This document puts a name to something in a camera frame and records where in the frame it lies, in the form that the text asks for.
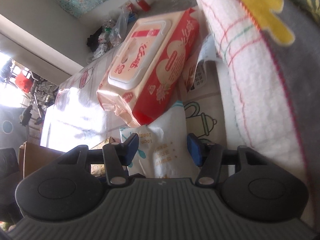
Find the red wet wipes pack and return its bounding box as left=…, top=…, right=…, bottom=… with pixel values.
left=97, top=7, right=200, bottom=127

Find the grey star blanket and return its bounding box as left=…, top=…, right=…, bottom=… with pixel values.
left=217, top=0, right=320, bottom=178

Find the gold tissue pack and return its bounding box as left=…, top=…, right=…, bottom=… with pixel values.
left=91, top=137, right=120, bottom=178

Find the white cotton pad pack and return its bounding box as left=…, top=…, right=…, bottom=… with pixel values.
left=120, top=101, right=200, bottom=180

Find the brown cardboard box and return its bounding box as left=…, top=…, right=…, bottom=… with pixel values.
left=18, top=141, right=64, bottom=178

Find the clear plastic bag clutter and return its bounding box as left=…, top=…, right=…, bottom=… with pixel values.
left=86, top=7, right=138, bottom=63

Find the red thermos bottle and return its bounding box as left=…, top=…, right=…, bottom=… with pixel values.
left=135, top=0, right=151, bottom=12

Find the wheelchair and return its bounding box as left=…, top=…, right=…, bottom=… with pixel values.
left=15, top=71, right=59, bottom=127

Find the white checked quilt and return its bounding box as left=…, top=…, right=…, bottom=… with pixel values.
left=197, top=0, right=306, bottom=181

